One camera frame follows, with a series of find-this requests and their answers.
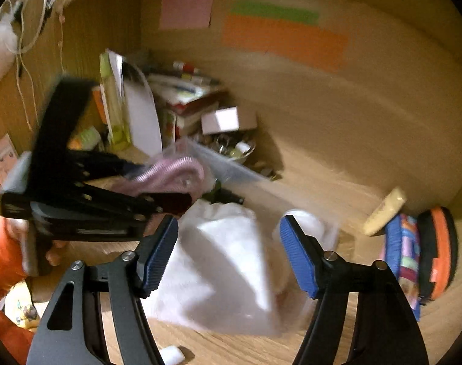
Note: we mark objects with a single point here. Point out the stack of books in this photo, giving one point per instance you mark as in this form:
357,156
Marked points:
189,99

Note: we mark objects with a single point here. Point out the pink hair clip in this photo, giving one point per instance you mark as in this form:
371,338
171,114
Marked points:
166,176

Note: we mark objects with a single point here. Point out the tall yellow-green bottle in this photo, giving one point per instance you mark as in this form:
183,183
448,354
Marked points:
115,114

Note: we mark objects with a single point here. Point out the orange packet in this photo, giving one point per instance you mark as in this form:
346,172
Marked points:
99,106

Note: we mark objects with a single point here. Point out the person's left hand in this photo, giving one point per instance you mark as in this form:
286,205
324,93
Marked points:
56,253

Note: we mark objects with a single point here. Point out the yellow printed object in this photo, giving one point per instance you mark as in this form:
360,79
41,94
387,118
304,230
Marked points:
23,308

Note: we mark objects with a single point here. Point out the white file holder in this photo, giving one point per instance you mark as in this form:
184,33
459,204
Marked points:
141,110

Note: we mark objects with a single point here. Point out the black case with orange zipper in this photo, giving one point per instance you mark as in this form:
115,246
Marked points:
440,251

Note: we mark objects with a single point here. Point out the small white box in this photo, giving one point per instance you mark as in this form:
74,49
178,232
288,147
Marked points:
225,119

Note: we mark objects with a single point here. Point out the white fluffy object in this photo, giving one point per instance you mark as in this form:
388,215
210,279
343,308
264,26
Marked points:
1,53

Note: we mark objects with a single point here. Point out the white printed card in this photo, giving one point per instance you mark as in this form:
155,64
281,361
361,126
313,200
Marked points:
2,157

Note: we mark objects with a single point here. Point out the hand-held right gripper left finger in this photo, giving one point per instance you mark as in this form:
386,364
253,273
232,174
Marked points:
160,254

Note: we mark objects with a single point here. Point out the pink sticky note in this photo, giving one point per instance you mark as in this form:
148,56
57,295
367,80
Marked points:
187,7

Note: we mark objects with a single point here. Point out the green spray bottle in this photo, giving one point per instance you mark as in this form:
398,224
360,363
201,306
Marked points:
223,194

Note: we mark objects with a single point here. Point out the orange and green tube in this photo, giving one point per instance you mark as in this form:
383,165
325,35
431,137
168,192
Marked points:
86,138

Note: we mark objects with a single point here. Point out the blue patchwork pouch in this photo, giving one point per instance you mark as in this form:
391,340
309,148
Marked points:
404,258

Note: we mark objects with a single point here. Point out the clear bowl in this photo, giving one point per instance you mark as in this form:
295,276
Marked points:
234,150

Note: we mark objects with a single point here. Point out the white cloth pouch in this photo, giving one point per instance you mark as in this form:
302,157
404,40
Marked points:
215,258

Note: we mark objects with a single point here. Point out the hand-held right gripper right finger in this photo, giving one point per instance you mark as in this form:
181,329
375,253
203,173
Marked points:
299,258

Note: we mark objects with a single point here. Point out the orange sticky note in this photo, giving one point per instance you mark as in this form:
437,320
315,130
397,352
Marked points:
284,42

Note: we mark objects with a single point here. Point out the green sticky note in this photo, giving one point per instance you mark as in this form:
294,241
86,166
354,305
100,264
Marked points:
276,12

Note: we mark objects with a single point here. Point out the yellow lotion tube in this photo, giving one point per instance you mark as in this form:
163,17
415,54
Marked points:
385,209

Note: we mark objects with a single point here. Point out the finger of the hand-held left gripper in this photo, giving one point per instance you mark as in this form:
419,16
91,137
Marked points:
109,165
151,204

